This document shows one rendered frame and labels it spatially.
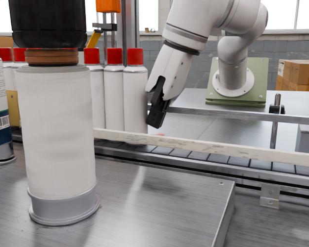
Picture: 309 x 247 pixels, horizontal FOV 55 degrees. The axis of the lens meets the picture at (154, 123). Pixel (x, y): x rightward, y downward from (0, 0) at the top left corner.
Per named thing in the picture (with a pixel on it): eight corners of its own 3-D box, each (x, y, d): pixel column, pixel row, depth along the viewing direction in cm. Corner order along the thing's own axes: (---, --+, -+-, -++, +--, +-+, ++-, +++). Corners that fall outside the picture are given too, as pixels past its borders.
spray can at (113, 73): (101, 140, 67) (96, 47, 62) (116, 135, 71) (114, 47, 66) (118, 144, 64) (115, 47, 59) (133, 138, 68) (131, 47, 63)
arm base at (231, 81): (209, 95, 137) (205, 69, 122) (216, 64, 145) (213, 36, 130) (251, 99, 131) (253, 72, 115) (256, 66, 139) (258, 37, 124)
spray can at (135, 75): (120, 145, 64) (117, 47, 59) (131, 138, 69) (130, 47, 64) (141, 148, 62) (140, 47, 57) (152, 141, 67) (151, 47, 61)
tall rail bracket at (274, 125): (261, 176, 60) (269, 96, 56) (263, 163, 67) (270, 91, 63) (278, 179, 59) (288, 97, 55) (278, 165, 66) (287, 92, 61)
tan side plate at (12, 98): (-10, 123, 76) (-14, 88, 74) (-7, 122, 77) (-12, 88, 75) (19, 127, 73) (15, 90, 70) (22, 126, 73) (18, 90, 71)
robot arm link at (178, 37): (175, 24, 61) (170, 38, 62) (159, 21, 53) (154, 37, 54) (212, 38, 58) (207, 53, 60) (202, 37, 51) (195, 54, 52)
